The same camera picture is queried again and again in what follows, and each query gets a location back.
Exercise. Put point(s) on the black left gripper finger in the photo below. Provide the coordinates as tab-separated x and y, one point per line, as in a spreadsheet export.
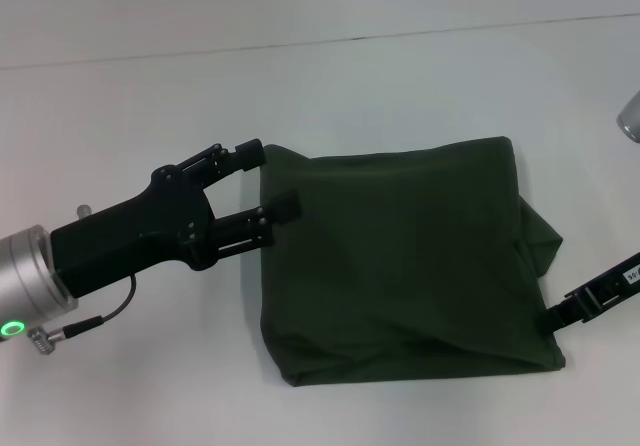
225	158
250	228

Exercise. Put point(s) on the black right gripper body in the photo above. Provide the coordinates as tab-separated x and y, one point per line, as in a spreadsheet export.
605	288

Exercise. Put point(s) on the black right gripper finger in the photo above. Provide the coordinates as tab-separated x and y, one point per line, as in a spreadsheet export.
557	318

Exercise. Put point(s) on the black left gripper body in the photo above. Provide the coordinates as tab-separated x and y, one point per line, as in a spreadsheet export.
130	231

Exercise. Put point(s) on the dark green FREE! t-shirt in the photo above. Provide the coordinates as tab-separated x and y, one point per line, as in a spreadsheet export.
400	266

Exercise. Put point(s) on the white number label sticker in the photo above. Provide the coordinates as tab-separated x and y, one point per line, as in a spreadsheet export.
633	274

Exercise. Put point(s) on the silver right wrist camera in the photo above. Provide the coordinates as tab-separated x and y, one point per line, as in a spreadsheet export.
630	116

